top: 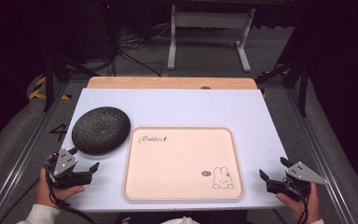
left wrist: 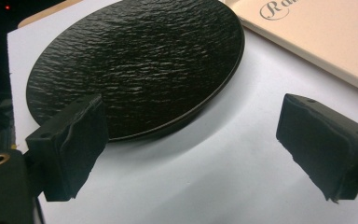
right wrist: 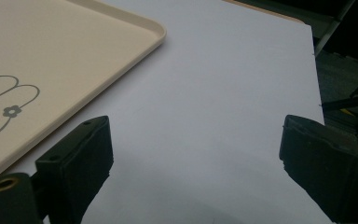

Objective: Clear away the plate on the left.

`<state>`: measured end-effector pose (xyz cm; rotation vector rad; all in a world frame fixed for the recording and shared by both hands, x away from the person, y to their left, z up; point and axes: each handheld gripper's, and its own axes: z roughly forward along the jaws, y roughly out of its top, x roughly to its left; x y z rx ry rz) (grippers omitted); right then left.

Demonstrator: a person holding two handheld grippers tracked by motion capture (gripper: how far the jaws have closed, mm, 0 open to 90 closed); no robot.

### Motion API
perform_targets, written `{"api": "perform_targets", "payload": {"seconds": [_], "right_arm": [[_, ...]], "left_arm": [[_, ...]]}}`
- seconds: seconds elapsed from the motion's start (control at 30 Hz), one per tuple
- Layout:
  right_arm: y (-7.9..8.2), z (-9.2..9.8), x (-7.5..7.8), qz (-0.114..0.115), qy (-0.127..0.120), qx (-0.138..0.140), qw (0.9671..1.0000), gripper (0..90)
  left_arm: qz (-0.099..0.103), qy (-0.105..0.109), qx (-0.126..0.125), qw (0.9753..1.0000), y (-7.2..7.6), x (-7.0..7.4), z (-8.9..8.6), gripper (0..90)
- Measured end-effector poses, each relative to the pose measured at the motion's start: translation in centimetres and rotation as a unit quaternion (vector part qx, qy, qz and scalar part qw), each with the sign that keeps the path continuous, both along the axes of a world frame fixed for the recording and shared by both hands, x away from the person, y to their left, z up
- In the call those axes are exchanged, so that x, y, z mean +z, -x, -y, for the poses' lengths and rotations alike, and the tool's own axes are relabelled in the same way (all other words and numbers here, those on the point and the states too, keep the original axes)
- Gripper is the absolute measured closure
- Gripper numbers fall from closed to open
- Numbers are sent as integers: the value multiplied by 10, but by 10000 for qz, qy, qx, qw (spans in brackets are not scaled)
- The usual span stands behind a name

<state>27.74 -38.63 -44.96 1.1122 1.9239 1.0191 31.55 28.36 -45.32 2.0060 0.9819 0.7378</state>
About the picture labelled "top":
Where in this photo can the yellow black floor tape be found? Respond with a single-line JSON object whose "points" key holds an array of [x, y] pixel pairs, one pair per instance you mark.
{"points": [[265, 74], [37, 90]]}

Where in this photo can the pink tray with rabbit print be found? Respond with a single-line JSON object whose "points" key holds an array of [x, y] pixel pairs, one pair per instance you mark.
{"points": [[180, 165]]}

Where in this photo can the person's left hand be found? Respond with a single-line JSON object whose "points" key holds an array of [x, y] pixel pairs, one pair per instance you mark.
{"points": [[48, 193]]}

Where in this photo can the person's white clothing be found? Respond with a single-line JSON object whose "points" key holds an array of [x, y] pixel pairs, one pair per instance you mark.
{"points": [[180, 221]]}

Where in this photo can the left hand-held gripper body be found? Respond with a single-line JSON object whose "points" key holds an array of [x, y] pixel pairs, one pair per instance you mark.
{"points": [[65, 174]]}

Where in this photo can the wooden table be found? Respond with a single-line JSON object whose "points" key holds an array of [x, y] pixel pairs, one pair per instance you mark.
{"points": [[167, 83]]}

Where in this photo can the white metal stand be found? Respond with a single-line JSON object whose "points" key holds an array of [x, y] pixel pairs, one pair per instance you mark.
{"points": [[211, 20]]}

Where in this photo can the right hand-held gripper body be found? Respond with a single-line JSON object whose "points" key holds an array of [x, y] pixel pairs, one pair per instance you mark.
{"points": [[298, 180]]}

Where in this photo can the black tripod stand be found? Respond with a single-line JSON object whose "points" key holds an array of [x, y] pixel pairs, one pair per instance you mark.
{"points": [[48, 77], [303, 84]]}

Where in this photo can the person's right hand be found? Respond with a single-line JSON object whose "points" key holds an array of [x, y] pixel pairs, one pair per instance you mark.
{"points": [[304, 207]]}

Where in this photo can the aluminium rail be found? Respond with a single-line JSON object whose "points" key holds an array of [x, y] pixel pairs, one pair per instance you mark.
{"points": [[18, 158], [320, 155]]}

